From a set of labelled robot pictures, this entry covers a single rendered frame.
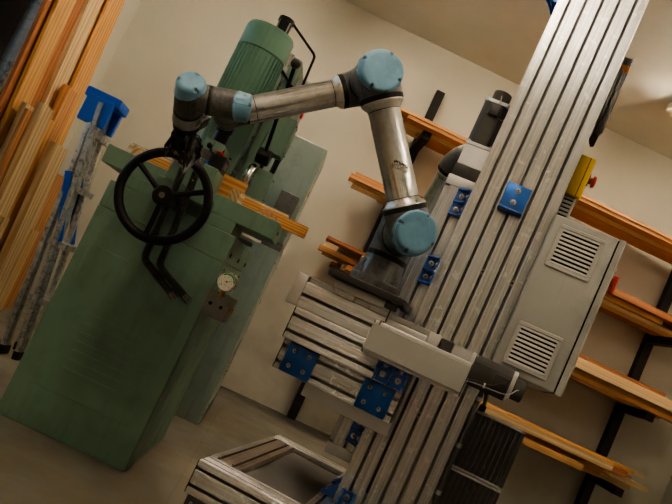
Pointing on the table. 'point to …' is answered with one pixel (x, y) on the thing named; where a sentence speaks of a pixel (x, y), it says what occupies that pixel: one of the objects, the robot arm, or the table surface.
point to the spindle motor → (257, 58)
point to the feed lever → (274, 125)
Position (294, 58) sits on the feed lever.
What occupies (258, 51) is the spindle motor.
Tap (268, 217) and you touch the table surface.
